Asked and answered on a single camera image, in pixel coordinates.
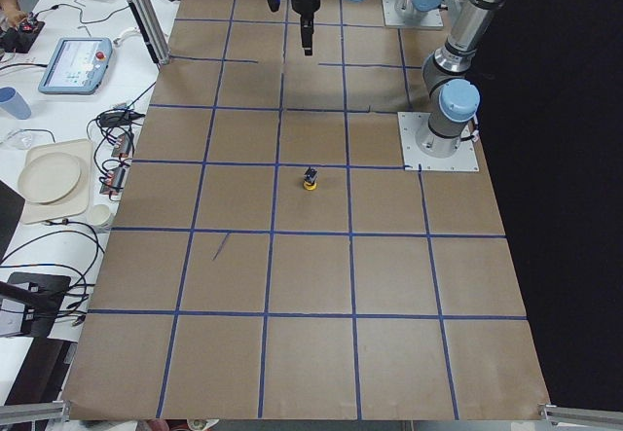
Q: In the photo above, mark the yellow push button switch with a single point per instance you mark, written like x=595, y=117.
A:
x=310, y=179

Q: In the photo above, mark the black monitor stand base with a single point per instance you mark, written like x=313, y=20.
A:
x=30, y=303

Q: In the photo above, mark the near teach pendant tablet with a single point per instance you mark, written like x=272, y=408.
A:
x=78, y=66

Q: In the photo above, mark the brown paper table cover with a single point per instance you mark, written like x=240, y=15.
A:
x=230, y=291

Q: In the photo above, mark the white paper cup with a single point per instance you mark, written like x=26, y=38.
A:
x=100, y=217

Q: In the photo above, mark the beige tray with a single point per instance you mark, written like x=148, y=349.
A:
x=78, y=200

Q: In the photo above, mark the beige round plate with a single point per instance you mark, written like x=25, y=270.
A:
x=49, y=178

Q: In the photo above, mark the blue plastic cup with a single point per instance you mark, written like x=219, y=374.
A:
x=14, y=104

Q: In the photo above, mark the aluminium frame post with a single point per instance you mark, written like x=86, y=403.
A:
x=151, y=31

